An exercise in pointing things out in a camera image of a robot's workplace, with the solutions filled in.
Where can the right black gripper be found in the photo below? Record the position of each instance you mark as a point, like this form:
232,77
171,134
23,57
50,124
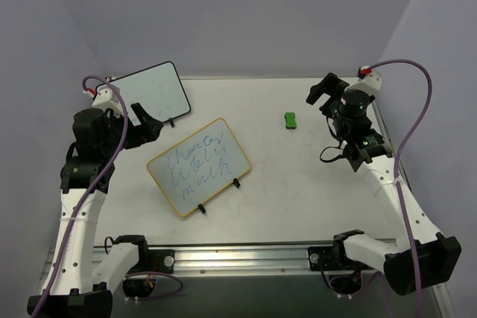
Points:
329,100

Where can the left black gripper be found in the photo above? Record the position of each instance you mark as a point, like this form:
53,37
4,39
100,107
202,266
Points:
138,129

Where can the green whiteboard eraser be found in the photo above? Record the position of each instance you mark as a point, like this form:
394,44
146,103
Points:
290,121

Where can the yellow framed whiteboard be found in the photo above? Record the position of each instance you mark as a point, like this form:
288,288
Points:
199,167

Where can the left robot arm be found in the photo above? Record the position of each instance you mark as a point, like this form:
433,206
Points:
74,288

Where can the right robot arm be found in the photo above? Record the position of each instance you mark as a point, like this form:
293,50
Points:
422,255

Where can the black framed whiteboard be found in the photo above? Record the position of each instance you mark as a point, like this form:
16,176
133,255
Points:
157,89

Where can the black clip on yellow board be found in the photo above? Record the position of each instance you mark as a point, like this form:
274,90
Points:
236,182

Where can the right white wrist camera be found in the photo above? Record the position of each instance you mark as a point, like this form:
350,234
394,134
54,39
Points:
369,81

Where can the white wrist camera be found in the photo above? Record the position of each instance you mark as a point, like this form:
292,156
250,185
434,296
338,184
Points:
106,99
369,81

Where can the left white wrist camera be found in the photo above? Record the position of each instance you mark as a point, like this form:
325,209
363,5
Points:
106,99

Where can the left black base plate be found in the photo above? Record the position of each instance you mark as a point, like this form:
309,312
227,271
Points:
160,260

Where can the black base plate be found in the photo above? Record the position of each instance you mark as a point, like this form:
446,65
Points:
321,258
160,260

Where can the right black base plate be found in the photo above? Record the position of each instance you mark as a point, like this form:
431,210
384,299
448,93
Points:
321,258

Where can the aluminium mounting rail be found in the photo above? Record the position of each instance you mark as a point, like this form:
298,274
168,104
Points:
231,259

